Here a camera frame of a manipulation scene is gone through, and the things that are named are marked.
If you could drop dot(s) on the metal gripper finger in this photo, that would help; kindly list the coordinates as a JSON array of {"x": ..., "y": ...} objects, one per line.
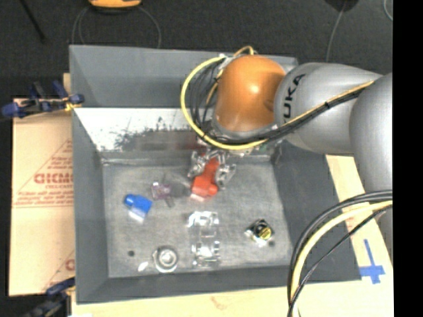
[
  {"x": 197, "y": 165},
  {"x": 226, "y": 174}
]

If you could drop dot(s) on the red plastic object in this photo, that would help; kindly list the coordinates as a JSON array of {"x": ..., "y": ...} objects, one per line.
[{"x": 205, "y": 183}]

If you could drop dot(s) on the purple and dark grey object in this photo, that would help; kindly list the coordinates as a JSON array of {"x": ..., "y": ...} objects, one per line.
[{"x": 168, "y": 188}]

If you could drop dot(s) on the black and yellow small object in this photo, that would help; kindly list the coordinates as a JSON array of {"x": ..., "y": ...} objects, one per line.
[{"x": 260, "y": 232}]

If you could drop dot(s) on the clear plastic bottle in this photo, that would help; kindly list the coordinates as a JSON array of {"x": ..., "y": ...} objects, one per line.
[{"x": 205, "y": 239}]

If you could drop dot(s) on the blue and white cap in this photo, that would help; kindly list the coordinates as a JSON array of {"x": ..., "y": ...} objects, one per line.
[{"x": 138, "y": 204}]

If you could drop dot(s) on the clear round glass lid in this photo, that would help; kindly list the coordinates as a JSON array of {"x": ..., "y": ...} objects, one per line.
[{"x": 166, "y": 259}]

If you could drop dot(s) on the grey metal bin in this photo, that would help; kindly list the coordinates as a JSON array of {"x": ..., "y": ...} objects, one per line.
[{"x": 132, "y": 78}]

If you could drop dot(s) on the small white scrap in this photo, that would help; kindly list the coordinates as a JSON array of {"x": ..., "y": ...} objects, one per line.
[{"x": 142, "y": 267}]

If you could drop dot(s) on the brown cardboard board, red print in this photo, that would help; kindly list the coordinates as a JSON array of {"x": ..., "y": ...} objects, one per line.
[{"x": 39, "y": 210}]

